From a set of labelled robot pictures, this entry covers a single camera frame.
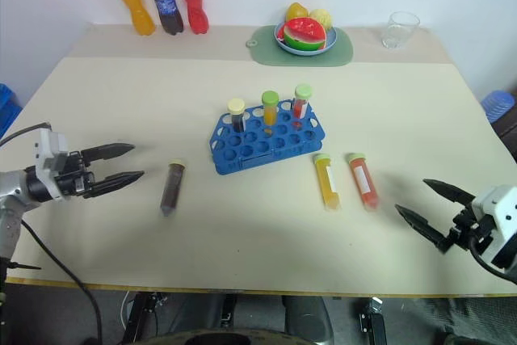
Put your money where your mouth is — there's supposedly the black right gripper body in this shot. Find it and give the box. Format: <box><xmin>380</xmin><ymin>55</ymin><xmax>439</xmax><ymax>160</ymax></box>
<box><xmin>447</xmin><ymin>201</ymin><xmax>494</xmax><ymax>252</ymax></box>

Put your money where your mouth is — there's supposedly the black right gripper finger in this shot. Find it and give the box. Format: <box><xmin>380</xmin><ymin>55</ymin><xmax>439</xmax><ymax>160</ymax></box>
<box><xmin>422</xmin><ymin>178</ymin><xmax>477</xmax><ymax>205</ymax></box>
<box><xmin>394</xmin><ymin>204</ymin><xmax>455</xmax><ymax>256</ymax></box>

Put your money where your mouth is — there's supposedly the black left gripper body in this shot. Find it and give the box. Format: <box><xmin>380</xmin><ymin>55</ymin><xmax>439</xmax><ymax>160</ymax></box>
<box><xmin>53</xmin><ymin>149</ymin><xmax>97</xmax><ymax>200</ymax></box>

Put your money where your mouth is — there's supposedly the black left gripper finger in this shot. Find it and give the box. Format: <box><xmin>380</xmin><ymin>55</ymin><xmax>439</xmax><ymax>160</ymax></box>
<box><xmin>82</xmin><ymin>170</ymin><xmax>145</xmax><ymax>200</ymax></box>
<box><xmin>81</xmin><ymin>142</ymin><xmax>136</xmax><ymax>162</ymax></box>

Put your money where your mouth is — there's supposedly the blue test tube rack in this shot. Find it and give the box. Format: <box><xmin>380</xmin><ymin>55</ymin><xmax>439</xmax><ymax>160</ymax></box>
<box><xmin>209</xmin><ymin>99</ymin><xmax>325</xmax><ymax>176</ymax></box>

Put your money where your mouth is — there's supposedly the blue plastic crate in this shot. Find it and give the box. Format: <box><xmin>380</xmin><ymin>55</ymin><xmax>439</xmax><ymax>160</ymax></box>
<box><xmin>0</xmin><ymin>82</ymin><xmax>23</xmax><ymax>140</ymax></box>

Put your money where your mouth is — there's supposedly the blue plastic stool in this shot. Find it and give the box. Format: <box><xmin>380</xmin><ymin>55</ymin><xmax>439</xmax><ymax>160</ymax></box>
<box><xmin>481</xmin><ymin>90</ymin><xmax>517</xmax><ymax>124</ymax></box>

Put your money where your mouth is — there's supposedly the clear glass cup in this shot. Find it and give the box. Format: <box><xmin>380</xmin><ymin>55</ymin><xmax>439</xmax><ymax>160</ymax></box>
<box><xmin>381</xmin><ymin>11</ymin><xmax>422</xmax><ymax>52</ymax></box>

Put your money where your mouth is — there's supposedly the blue plate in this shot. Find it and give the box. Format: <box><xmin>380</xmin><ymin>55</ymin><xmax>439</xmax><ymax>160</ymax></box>
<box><xmin>274</xmin><ymin>23</ymin><xmax>340</xmax><ymax>57</ymax></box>

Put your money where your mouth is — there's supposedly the green placemat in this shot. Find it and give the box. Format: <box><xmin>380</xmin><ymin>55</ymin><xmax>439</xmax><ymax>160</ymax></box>
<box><xmin>246</xmin><ymin>24</ymin><xmax>355</xmax><ymax>67</ymax></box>

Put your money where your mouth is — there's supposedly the toy watermelon slice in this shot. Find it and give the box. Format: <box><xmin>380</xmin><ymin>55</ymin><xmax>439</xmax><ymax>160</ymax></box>
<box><xmin>282</xmin><ymin>15</ymin><xmax>327</xmax><ymax>52</ymax></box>

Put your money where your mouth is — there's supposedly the yellow toy fruit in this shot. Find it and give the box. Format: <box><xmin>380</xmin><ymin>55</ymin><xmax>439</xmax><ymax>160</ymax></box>
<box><xmin>307</xmin><ymin>7</ymin><xmax>334</xmax><ymax>32</ymax></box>

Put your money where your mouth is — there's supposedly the yellow toy pear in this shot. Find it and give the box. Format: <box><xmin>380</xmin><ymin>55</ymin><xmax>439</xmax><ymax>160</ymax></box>
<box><xmin>285</xmin><ymin>2</ymin><xmax>311</xmax><ymax>23</ymax></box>

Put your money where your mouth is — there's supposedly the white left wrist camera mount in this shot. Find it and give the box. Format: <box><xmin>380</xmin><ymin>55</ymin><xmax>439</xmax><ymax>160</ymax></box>
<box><xmin>33</xmin><ymin>127</ymin><xmax>70</xmax><ymax>202</ymax></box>

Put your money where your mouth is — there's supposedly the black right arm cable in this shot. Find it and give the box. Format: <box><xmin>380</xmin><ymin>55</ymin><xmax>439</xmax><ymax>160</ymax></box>
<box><xmin>468</xmin><ymin>239</ymin><xmax>517</xmax><ymax>286</ymax></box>

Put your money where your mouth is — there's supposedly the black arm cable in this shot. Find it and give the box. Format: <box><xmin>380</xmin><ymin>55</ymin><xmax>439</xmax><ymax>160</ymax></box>
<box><xmin>0</xmin><ymin>121</ymin><xmax>105</xmax><ymax>345</ymax></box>
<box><xmin>468</xmin><ymin>239</ymin><xmax>517</xmax><ymax>286</ymax></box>

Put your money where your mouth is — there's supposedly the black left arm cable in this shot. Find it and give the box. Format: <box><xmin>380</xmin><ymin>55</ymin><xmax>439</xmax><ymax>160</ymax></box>
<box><xmin>0</xmin><ymin>121</ymin><xmax>105</xmax><ymax>345</ymax></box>

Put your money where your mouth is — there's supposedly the black table leg frame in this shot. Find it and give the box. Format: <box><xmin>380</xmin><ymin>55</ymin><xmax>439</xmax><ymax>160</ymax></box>
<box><xmin>355</xmin><ymin>297</ymin><xmax>389</xmax><ymax>345</ymax></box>
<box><xmin>120</xmin><ymin>291</ymin><xmax>170</xmax><ymax>345</ymax></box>

